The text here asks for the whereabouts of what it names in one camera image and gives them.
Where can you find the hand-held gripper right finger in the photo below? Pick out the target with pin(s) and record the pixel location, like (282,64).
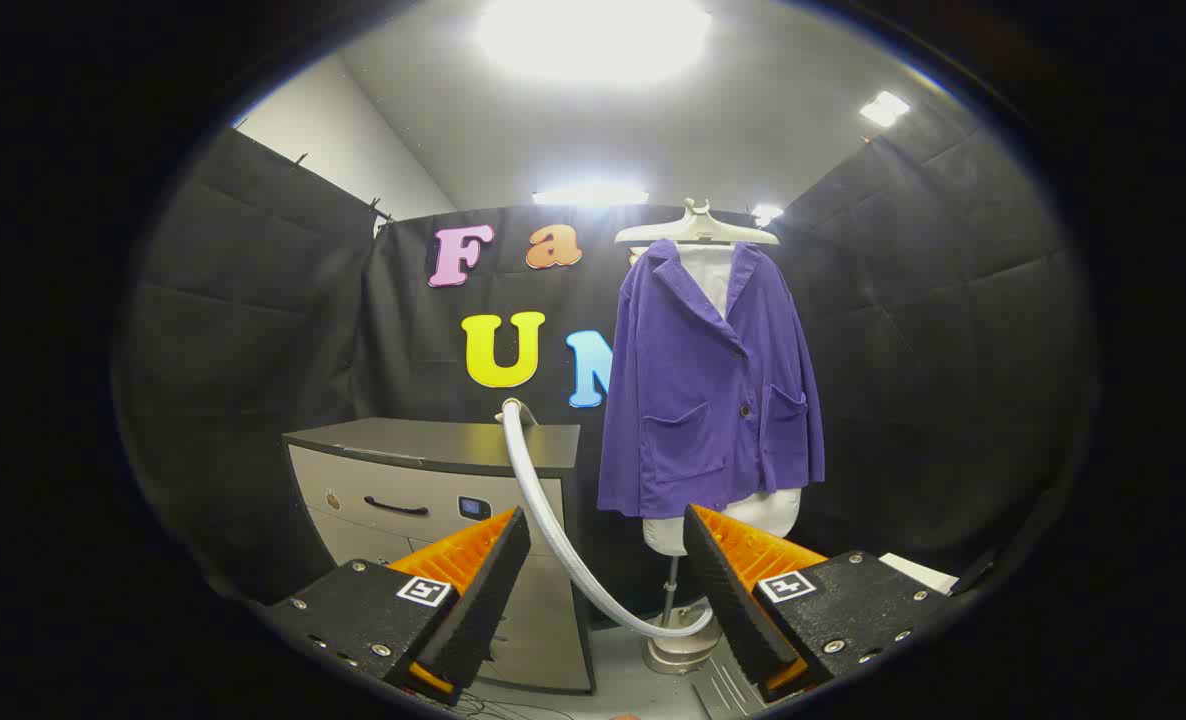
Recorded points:
(728,590)

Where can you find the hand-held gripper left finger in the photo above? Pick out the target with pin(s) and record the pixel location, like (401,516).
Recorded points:
(483,590)

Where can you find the steamer base with pole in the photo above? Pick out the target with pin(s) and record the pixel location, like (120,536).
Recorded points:
(681,655)

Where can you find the white clothes hanger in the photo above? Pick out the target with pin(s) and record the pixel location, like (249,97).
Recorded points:
(698,231)

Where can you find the white mannequin torso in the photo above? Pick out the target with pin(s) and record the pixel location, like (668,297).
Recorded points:
(768,512)

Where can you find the grey drawer cabinet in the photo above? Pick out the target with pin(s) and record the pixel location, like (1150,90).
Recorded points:
(353,480)

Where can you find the white paper sheet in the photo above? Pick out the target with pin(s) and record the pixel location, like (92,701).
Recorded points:
(918,572)

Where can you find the black backdrop cloth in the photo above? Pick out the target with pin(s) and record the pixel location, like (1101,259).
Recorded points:
(903,330)

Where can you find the long ceiling light panel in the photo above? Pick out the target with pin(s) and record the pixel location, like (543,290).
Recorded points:
(590,196)

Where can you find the small ceiling light panel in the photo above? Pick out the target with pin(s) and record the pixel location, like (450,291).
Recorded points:
(883,108)

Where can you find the large ceiling light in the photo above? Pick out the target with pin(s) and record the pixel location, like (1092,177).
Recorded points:
(593,35)

